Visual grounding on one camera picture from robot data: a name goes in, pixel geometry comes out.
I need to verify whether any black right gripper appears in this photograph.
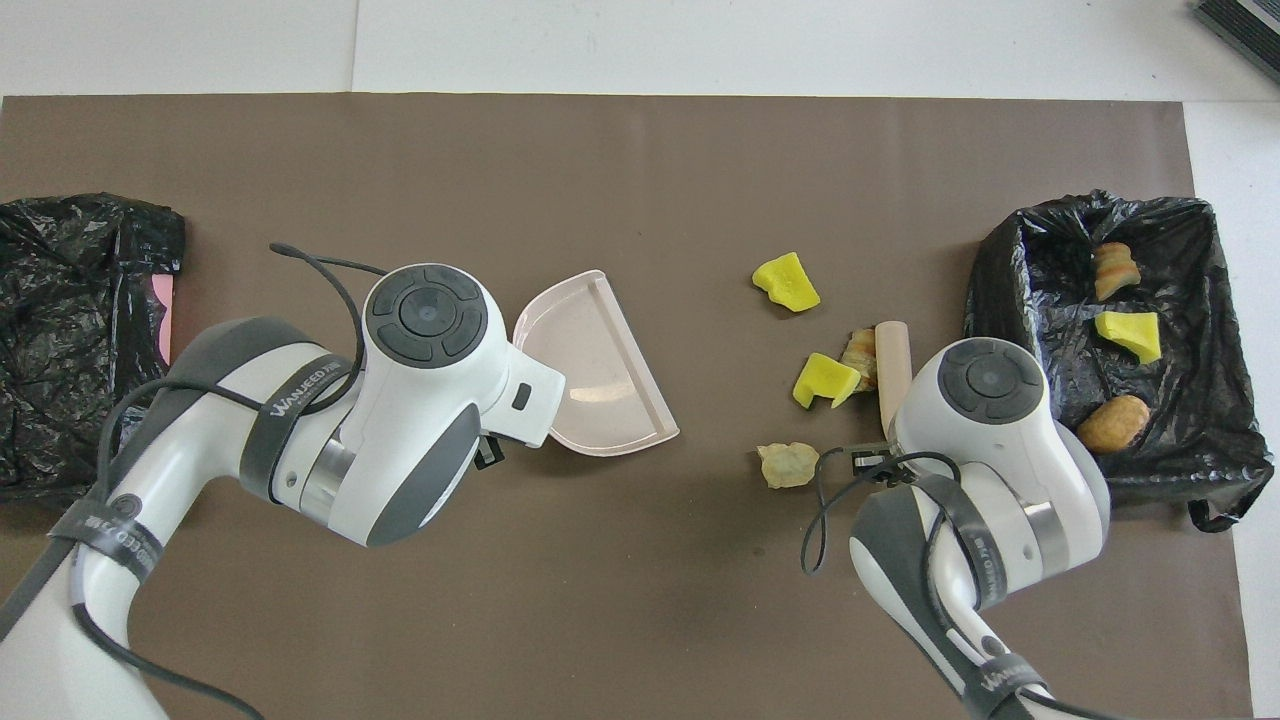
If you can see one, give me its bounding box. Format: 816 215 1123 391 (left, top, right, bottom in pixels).
850 440 906 486

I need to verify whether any pale pastry toy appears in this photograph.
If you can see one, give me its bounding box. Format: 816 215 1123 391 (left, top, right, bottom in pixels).
756 441 823 490

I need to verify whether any beige hand brush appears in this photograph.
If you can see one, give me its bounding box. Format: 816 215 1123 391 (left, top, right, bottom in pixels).
875 320 913 441

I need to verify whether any yellow foam chunk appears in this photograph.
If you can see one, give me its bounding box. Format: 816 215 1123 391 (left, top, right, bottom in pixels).
1094 311 1163 366
752 251 822 314
792 351 863 410

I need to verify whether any orange striped croissant toy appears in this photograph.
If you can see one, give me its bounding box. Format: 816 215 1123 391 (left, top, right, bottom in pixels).
842 328 881 393

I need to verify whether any beige plastic dustpan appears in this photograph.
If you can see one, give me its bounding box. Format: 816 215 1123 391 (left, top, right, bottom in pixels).
510 268 681 459

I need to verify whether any brown bread roll toy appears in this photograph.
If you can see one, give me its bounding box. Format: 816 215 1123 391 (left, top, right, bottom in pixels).
1077 394 1151 455

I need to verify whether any pale and orange croissant toy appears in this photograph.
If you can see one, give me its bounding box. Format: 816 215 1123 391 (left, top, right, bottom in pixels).
1093 242 1142 303

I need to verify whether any black plastic trash bag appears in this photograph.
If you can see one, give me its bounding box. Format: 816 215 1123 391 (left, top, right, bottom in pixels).
0 192 187 506
962 189 1276 533

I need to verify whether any pink bin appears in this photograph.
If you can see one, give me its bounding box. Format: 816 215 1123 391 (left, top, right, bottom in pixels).
155 275 177 366

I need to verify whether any brown table mat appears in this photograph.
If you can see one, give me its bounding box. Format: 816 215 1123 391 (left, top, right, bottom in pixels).
0 93 1256 720

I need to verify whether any dark ribbed device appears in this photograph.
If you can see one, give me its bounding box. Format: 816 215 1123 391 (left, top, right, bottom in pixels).
1195 0 1280 86

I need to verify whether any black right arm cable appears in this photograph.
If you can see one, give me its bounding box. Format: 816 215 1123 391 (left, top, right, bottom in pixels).
800 450 1131 720

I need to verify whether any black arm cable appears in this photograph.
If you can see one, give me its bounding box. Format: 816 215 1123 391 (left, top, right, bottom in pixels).
68 242 391 720
800 450 1131 720

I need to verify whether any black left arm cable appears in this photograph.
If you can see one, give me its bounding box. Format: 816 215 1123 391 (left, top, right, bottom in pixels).
68 242 391 720

